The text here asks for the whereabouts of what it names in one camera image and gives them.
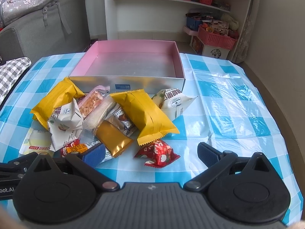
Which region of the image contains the gold wrapper snack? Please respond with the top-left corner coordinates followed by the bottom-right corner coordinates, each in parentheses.
top-left (95, 120), bottom-right (133, 158)

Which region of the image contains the pale yellow cake pack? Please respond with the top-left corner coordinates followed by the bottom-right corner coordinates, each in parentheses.
top-left (19, 128), bottom-right (54, 157)

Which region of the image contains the clear rice cracker pack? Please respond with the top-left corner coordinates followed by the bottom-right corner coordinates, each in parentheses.
top-left (83, 95), bottom-right (116, 133)

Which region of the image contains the red candy pack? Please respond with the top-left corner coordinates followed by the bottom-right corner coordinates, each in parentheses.
top-left (134, 139), bottom-right (180, 168)

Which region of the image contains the pink cracker pack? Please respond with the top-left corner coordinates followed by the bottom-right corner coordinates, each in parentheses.
top-left (78, 85), bottom-right (110, 119)

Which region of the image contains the long yellow snack pack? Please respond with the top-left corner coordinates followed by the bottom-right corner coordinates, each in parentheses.
top-left (111, 89), bottom-right (180, 146)

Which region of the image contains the white nut snack bag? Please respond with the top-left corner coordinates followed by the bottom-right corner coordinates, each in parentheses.
top-left (152, 88), bottom-right (197, 121)

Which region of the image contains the yellow biscuit pack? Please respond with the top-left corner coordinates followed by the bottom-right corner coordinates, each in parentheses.
top-left (54, 139), bottom-right (114, 168)

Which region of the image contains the blue checkered tablecloth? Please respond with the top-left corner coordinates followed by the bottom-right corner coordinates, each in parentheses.
top-left (1, 53), bottom-right (303, 224)

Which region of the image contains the small brown silver packet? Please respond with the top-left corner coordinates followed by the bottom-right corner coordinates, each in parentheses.
top-left (105, 104), bottom-right (137, 136)

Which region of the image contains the checkered grey cushion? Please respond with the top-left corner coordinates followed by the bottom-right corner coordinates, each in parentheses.
top-left (0, 57), bottom-right (31, 103)

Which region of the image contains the pink and silver box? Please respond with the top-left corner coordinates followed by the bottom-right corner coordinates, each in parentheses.
top-left (69, 39), bottom-right (186, 95)

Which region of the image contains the white storage box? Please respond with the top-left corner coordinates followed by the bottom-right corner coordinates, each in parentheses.
top-left (190, 36), bottom-right (230, 60)

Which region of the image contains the red plastic basket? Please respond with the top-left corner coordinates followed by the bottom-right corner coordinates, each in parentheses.
top-left (198, 25), bottom-right (237, 50)

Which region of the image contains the blue storage box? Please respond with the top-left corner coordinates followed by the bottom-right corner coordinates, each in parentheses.
top-left (186, 12), bottom-right (213, 31)

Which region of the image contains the grey sofa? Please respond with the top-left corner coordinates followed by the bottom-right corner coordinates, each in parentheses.
top-left (1, 0), bottom-right (91, 63)

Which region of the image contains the white bookshelf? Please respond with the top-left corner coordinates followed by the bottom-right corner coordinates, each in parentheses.
top-left (104, 0), bottom-right (259, 63)

